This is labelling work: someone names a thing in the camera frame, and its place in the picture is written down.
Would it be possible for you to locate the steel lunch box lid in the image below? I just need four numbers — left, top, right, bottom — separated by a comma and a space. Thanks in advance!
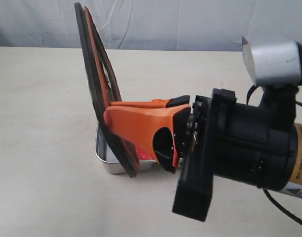
74, 2, 140, 177

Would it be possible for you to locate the red sausage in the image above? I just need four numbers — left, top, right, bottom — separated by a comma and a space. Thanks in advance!
135, 146, 153, 160

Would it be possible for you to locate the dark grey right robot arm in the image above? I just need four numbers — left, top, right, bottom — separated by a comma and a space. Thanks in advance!
104, 88, 302, 221

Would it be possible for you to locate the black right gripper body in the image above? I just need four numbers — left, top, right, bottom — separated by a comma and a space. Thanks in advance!
173, 88, 298, 214

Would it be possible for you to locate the steel two-compartment lunch box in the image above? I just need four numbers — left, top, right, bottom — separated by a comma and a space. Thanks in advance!
95, 122, 174, 175

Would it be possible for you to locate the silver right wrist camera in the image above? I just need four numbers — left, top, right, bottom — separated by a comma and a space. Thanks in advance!
241, 37, 302, 87

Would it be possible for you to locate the white backdrop cloth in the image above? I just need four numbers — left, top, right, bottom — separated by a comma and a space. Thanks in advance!
0, 0, 302, 51

